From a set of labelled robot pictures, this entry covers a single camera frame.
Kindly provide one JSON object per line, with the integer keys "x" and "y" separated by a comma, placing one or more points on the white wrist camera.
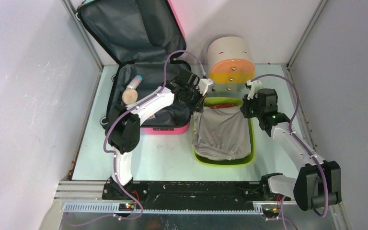
{"x": 204, "y": 85}
{"x": 254, "y": 87}

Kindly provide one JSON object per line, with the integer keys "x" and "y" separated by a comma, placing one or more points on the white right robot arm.
{"x": 318, "y": 183}

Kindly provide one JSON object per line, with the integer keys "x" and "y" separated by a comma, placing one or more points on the pink and teal kids suitcase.
{"x": 142, "y": 36}

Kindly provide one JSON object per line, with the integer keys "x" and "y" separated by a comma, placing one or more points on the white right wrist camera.
{"x": 254, "y": 87}

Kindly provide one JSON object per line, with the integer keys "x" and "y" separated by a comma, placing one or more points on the beige orange round storage box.
{"x": 230, "y": 63}

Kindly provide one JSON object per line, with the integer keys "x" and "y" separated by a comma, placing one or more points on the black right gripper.
{"x": 245, "y": 107}

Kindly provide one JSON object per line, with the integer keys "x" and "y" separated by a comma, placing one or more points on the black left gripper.
{"x": 197, "y": 107}

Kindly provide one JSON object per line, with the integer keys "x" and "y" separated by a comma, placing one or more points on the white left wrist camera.
{"x": 204, "y": 85}

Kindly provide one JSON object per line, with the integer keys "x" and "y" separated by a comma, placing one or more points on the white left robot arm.
{"x": 123, "y": 134}

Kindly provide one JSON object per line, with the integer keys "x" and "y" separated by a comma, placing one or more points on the green plastic bin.
{"x": 238, "y": 102}

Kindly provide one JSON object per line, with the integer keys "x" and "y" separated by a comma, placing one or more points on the grey ribbed garment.
{"x": 221, "y": 134}

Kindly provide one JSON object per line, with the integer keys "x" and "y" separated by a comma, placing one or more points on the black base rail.
{"x": 200, "y": 195}

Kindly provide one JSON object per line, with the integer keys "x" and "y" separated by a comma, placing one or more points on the pink tube with teal cap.
{"x": 135, "y": 82}

